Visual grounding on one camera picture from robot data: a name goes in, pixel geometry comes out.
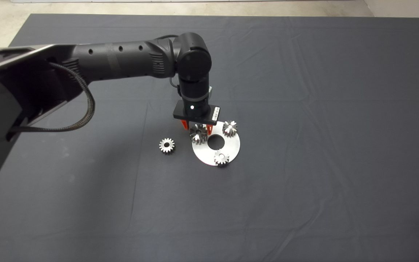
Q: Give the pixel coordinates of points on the larger steel gear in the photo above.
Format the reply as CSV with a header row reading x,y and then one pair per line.
x,y
198,135

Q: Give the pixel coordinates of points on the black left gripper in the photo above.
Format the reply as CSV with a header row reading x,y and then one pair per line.
x,y
195,109

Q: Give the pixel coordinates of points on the dark grey table cloth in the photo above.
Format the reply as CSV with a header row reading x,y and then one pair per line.
x,y
304,145

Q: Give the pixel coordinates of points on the steel gear on plate peg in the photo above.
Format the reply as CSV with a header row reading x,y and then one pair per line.
x,y
230,128
222,158

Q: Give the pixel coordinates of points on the round metal plate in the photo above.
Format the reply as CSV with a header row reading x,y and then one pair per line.
x,y
231,147

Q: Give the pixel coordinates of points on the smaller steel gear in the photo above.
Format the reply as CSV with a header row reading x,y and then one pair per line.
x,y
167,146

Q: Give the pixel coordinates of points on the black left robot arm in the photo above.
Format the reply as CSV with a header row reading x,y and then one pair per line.
x,y
122,60

